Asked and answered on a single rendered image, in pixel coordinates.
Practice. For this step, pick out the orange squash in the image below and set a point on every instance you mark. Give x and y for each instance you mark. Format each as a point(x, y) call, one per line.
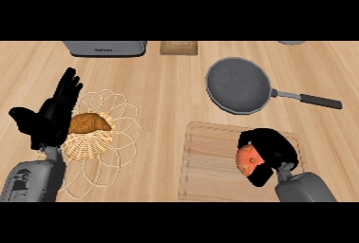
point(248, 159)

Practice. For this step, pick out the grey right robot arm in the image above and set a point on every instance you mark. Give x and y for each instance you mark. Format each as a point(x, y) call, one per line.
point(301, 186)

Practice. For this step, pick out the grey round object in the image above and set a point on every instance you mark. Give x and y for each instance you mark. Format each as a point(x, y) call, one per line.
point(291, 42)

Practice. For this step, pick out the brown wooden box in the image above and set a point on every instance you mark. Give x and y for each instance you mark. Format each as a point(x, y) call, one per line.
point(179, 47)

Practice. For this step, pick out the grey frying pan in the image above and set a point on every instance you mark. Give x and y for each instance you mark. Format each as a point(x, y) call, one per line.
point(241, 85)

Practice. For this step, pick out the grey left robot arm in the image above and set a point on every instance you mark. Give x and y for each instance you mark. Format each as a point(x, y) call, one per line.
point(32, 177)

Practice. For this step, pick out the grey appliance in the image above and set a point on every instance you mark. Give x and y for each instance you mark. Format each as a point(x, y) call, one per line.
point(106, 48)

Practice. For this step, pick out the brown croissant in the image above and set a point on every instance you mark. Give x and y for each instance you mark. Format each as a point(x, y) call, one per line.
point(88, 123)

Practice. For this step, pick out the pale wooden cutting board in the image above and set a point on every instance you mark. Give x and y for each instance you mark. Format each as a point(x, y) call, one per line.
point(210, 164)

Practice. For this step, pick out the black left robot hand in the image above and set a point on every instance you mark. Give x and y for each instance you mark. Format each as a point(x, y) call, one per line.
point(50, 117)

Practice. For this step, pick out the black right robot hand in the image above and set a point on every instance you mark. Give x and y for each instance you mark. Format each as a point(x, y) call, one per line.
point(275, 145)

